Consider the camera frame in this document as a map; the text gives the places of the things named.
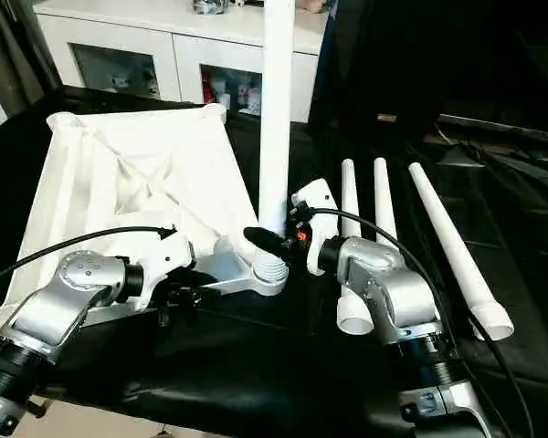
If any white plastic table top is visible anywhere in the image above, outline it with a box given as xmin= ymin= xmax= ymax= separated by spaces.
xmin=0 ymin=104 xmax=290 ymax=344

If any white plastic table leg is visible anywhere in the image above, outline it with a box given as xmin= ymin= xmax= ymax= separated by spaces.
xmin=408 ymin=162 xmax=515 ymax=342
xmin=253 ymin=0 xmax=299 ymax=285
xmin=372 ymin=156 xmax=402 ymax=254
xmin=335 ymin=159 xmax=376 ymax=338

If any black work mat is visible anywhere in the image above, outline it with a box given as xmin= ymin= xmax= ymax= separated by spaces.
xmin=0 ymin=85 xmax=548 ymax=438

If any white sideboard with glass doors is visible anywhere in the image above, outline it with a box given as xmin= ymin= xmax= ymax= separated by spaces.
xmin=32 ymin=0 xmax=332 ymax=125

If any clear glass ornament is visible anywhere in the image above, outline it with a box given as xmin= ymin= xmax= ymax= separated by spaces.
xmin=193 ymin=0 xmax=230 ymax=16

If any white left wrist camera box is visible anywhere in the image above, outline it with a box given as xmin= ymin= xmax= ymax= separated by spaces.
xmin=141 ymin=232 xmax=198 ymax=308

